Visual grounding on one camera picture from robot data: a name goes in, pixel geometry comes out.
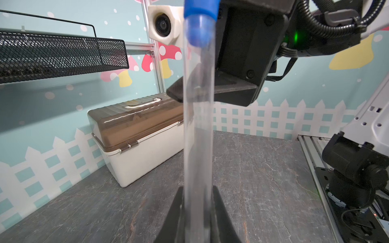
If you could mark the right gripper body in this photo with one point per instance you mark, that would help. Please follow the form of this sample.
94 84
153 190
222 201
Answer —
252 35

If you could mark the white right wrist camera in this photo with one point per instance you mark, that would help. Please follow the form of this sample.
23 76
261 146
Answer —
166 24

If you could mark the blue stopper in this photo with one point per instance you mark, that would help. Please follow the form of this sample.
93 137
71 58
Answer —
200 19

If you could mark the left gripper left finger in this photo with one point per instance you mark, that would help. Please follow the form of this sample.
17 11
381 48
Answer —
170 230

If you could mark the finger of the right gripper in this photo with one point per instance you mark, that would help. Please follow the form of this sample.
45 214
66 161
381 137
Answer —
228 89

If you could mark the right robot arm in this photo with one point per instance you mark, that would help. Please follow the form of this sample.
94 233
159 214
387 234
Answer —
359 153

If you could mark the clear test tube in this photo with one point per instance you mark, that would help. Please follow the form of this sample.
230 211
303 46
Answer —
198 103

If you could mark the black mesh wall basket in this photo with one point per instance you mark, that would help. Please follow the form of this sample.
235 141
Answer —
31 55

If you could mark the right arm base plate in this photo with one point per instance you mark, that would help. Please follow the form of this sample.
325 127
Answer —
348 226

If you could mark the brown lid storage box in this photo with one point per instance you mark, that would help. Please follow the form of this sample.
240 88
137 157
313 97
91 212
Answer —
137 136

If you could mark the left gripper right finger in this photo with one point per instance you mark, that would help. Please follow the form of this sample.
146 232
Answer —
222 229

